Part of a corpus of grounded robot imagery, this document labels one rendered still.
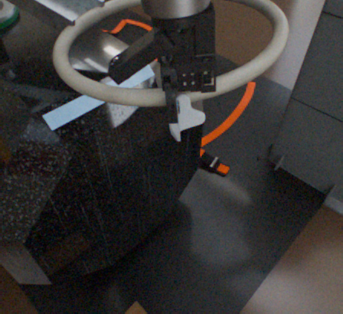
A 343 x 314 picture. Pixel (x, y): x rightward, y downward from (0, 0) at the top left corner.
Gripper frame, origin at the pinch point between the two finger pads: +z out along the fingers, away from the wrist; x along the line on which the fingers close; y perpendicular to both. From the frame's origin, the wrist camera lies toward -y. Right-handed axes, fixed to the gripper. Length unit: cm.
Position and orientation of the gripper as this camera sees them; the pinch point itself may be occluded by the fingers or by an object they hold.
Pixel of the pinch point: (173, 124)
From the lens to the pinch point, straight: 58.1
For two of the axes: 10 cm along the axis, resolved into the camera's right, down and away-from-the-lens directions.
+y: 10.0, -0.8, -0.6
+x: -0.1, -6.9, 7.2
